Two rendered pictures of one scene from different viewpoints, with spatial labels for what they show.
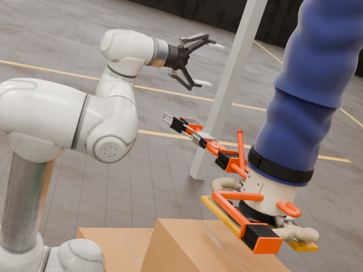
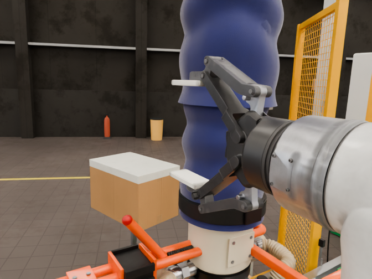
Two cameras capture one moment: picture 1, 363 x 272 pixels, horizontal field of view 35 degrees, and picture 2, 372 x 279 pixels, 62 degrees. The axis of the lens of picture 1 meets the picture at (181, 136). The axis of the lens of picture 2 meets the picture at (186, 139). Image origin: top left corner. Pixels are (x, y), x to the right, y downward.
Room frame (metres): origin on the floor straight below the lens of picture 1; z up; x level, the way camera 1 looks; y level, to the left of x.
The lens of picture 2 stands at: (1.95, 0.42, 1.65)
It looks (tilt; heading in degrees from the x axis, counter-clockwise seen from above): 11 degrees down; 271
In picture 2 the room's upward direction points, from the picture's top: 2 degrees clockwise
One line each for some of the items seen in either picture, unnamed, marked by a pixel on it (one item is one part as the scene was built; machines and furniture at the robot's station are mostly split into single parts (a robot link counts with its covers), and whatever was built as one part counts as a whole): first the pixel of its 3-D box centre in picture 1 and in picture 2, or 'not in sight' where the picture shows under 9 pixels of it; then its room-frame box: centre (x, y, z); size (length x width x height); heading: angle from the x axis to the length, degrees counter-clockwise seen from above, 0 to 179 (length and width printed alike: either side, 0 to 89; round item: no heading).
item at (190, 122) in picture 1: (189, 126); not in sight; (2.37, -0.02, 1.23); 0.08 x 0.07 x 0.05; 34
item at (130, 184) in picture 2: not in sight; (133, 187); (2.39, -1.89, 0.82); 0.60 x 0.40 x 0.40; 139
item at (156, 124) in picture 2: not in sight; (156, 129); (2.95, -8.12, 0.30); 0.37 x 0.37 x 0.60
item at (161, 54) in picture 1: (155, 53); (323, 169); (1.84, 0.16, 1.58); 0.09 x 0.06 x 0.09; 34
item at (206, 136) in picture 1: (203, 140); not in sight; (2.26, -0.09, 1.23); 0.07 x 0.07 x 0.04; 34
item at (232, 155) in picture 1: (231, 161); (132, 267); (2.08, -0.21, 1.24); 0.10 x 0.08 x 0.06; 124
